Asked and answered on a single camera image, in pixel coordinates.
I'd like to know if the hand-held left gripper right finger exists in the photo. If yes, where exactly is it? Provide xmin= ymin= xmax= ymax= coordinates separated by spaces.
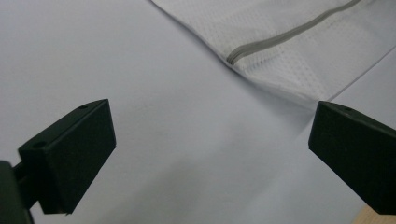
xmin=307 ymin=100 xmax=396 ymax=216

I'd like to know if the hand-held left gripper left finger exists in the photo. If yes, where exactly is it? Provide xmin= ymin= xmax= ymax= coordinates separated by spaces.
xmin=18 ymin=98 xmax=117 ymax=216

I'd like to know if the white mesh laundry bag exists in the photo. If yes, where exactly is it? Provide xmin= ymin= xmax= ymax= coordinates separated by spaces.
xmin=150 ymin=0 xmax=396 ymax=105

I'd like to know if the pale blue table mat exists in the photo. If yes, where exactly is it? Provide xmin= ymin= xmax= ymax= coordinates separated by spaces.
xmin=0 ymin=0 xmax=396 ymax=224

